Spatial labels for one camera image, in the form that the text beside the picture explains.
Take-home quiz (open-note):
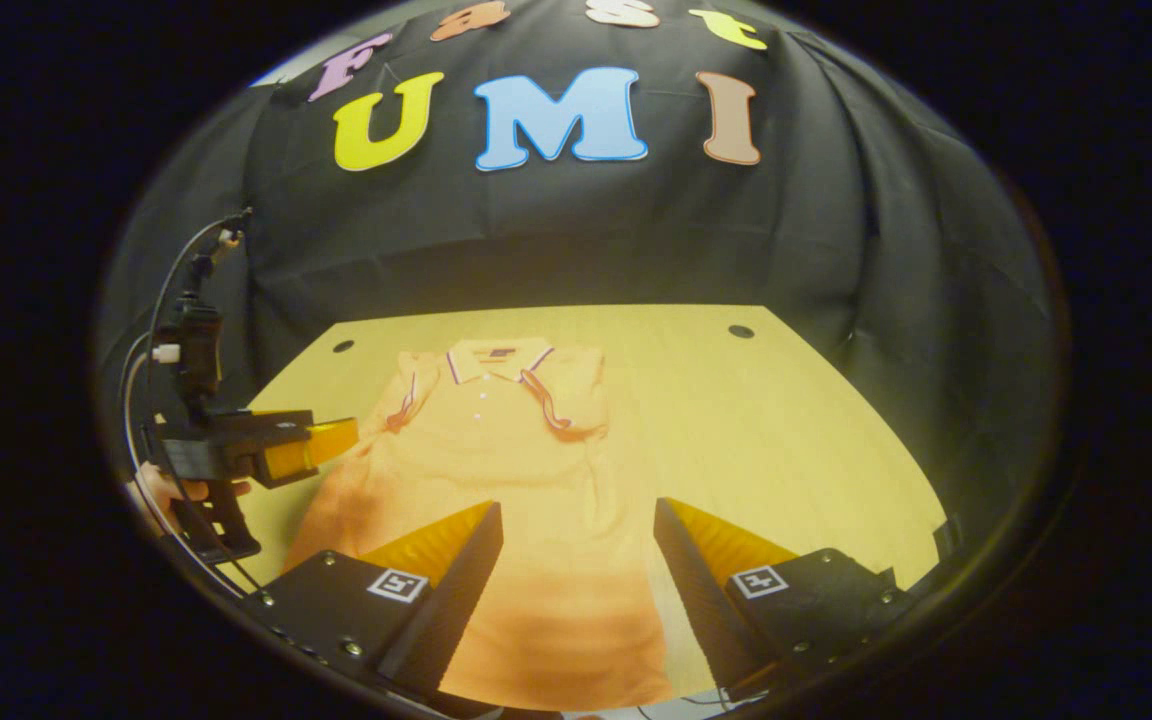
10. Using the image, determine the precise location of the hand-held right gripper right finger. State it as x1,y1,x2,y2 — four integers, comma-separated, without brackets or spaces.
653,497,923,703

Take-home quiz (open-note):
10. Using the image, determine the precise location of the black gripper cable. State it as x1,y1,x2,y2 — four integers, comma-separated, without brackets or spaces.
119,208,267,597

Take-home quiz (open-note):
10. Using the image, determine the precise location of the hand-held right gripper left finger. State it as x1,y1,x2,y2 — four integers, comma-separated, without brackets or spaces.
246,500,505,701

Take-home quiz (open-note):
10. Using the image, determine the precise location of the orange T-shirt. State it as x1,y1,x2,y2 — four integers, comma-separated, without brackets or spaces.
281,338,679,712

